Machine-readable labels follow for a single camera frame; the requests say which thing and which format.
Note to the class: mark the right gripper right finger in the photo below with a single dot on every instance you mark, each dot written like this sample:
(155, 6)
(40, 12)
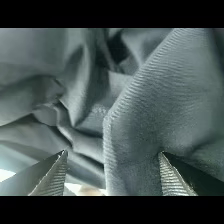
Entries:
(180, 181)

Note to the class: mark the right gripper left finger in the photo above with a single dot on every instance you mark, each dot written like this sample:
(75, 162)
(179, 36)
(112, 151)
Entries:
(50, 176)

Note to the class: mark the black garment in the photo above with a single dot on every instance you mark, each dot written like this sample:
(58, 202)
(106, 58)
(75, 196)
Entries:
(150, 100)

